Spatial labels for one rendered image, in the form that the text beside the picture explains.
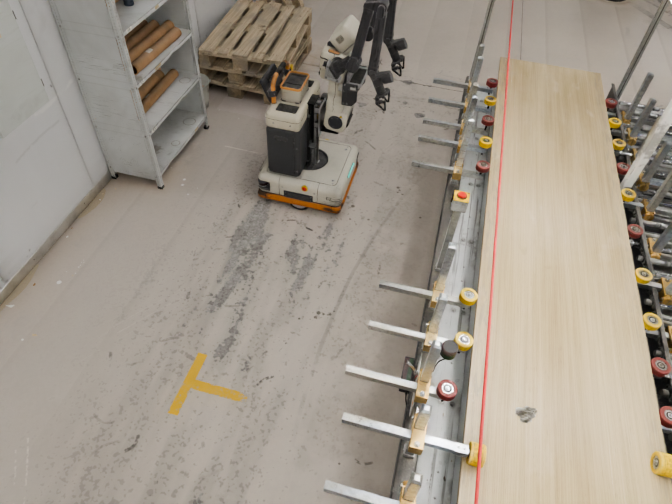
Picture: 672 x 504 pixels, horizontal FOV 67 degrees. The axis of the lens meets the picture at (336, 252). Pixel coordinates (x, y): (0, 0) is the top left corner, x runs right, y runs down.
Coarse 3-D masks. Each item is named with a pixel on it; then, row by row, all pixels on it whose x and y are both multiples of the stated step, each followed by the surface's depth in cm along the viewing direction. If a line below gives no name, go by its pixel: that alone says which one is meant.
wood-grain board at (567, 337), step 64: (512, 64) 385; (512, 128) 328; (576, 128) 332; (512, 192) 286; (576, 192) 289; (512, 256) 254; (576, 256) 256; (512, 320) 228; (576, 320) 229; (640, 320) 231; (512, 384) 207; (576, 384) 208; (640, 384) 209; (512, 448) 189; (576, 448) 190; (640, 448) 191
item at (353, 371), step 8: (352, 368) 212; (360, 368) 213; (360, 376) 212; (368, 376) 210; (376, 376) 211; (384, 376) 211; (384, 384) 211; (392, 384) 210; (400, 384) 209; (408, 384) 209; (416, 384) 209; (432, 392) 207
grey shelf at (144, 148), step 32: (64, 0) 306; (96, 0) 301; (160, 0) 348; (64, 32) 323; (96, 32) 317; (128, 32) 321; (192, 32) 398; (96, 64) 334; (128, 64) 328; (160, 64) 365; (192, 64) 421; (96, 96) 354; (128, 96) 347; (160, 96) 403; (192, 96) 444; (96, 128) 377; (128, 128) 368; (160, 128) 438; (192, 128) 440; (128, 160) 393; (160, 160) 410
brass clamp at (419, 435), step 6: (414, 414) 191; (414, 420) 187; (414, 426) 186; (426, 426) 186; (414, 432) 184; (420, 432) 184; (414, 438) 183; (420, 438) 183; (420, 444) 181; (408, 450) 183; (414, 450) 182; (420, 450) 181
